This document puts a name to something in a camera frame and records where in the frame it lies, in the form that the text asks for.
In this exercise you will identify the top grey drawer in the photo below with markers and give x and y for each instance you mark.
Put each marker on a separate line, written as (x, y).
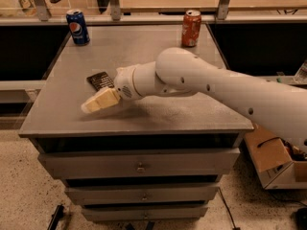
(138, 163)

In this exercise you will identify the bottom grey drawer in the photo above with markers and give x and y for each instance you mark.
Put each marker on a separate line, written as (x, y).
(142, 212)

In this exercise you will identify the grey drawer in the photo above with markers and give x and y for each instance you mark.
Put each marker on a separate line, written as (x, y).
(138, 163)
(148, 193)
(142, 212)

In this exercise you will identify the metal railing frame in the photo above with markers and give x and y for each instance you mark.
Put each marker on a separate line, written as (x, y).
(153, 11)

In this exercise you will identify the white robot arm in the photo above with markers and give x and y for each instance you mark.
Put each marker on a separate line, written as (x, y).
(278, 107)

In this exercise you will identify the cardboard box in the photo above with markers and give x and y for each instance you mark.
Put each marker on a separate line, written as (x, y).
(277, 164)

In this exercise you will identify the blue pepsi can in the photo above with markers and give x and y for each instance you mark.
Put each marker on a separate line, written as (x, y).
(77, 27)

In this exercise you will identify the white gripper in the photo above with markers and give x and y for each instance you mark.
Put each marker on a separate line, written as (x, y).
(125, 81)

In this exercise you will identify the black round object floor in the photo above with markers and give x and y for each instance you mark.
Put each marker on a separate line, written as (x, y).
(301, 219)

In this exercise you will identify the grey drawer cabinet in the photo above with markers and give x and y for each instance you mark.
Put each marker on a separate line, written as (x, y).
(56, 122)

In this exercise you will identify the black object on floor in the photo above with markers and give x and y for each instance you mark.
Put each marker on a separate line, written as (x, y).
(56, 217)

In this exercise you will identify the middle grey drawer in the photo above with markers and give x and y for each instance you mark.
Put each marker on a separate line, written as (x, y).
(148, 193)

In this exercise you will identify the black rxbar chocolate bar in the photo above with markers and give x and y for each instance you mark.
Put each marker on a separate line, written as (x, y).
(100, 80)

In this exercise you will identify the orange soda can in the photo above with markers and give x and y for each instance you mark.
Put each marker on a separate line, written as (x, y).
(191, 26)

